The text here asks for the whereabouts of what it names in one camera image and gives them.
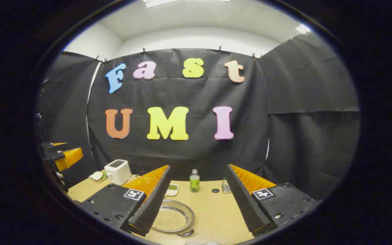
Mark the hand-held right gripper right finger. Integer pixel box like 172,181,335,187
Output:
225,164,321,237

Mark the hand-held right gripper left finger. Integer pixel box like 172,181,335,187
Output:
80,165,172,237

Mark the stainless steel pot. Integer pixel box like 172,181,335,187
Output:
151,199,195,237

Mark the pile of soybeans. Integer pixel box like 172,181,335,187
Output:
152,208,187,231

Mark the white divided bean tray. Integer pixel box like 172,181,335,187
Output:
164,183,179,197

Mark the green label drink bottle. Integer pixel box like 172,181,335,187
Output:
190,169,200,193

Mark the white toaster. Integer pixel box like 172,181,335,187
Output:
104,159,132,185

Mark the black backdrop cloth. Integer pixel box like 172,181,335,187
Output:
38,32,360,202

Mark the ceiling light panel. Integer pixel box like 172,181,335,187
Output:
143,0,230,8

